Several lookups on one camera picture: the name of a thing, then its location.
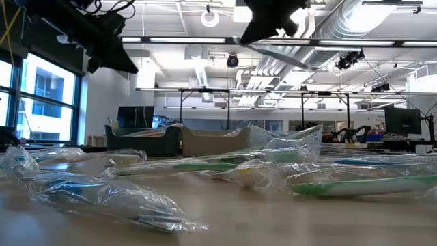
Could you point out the long ceiling light bar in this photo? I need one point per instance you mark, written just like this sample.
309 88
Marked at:
187 40

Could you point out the clear plastic bin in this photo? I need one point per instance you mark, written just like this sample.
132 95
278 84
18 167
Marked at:
280 136

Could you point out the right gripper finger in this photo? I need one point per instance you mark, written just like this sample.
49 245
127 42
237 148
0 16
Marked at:
261 32

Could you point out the black ceiling dome camera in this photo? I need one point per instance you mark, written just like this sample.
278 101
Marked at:
232 61

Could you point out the beige plastic bin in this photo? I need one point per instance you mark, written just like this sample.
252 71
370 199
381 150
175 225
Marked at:
215 140

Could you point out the round silver ventilation duct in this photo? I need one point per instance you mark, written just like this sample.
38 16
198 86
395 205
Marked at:
327 30

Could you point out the background black robot arms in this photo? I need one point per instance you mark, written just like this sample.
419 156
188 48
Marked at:
348 135

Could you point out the small brown boxes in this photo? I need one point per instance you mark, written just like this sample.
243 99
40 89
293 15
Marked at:
97 140

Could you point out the black computer monitor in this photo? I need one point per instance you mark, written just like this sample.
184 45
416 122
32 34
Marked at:
403 120
134 117

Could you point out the blue storage bin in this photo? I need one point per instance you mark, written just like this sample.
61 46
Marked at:
370 137

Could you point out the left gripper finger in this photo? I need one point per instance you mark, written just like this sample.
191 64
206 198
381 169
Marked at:
117 61

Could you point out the black ceiling spotlight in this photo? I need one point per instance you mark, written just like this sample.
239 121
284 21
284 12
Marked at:
380 87
348 59

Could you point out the dark green plastic bin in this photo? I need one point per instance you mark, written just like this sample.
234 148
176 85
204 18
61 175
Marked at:
143 145

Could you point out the dark window frame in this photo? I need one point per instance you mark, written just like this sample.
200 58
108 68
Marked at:
76 112

